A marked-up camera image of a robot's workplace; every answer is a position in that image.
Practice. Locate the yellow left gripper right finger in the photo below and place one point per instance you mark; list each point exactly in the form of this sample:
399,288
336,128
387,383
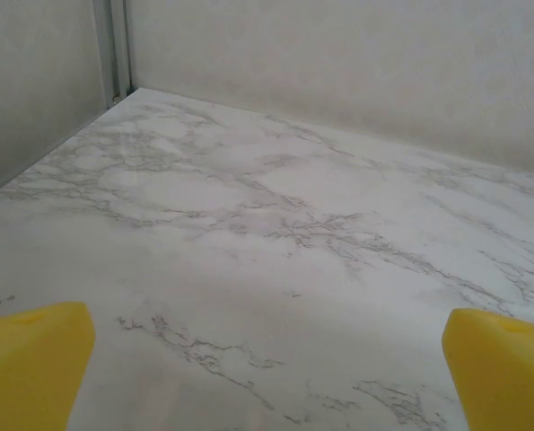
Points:
504,377

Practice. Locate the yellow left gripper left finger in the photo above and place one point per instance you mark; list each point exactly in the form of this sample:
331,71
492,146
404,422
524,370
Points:
24,372

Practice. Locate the aluminium frame post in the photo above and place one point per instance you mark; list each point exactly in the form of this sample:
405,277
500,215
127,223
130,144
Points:
114,45

